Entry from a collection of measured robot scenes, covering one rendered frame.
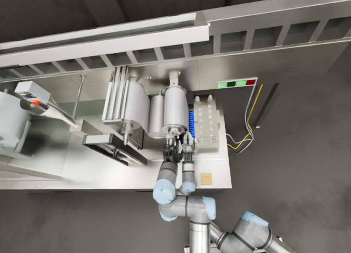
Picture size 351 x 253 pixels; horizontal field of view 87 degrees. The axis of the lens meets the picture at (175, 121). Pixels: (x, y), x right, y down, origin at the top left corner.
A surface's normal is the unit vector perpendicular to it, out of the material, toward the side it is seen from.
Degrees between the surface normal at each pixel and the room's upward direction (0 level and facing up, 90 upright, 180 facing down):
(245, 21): 90
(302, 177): 0
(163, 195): 50
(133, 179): 0
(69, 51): 58
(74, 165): 0
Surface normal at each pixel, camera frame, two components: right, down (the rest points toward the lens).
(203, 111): -0.18, -0.42
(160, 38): -0.10, 0.55
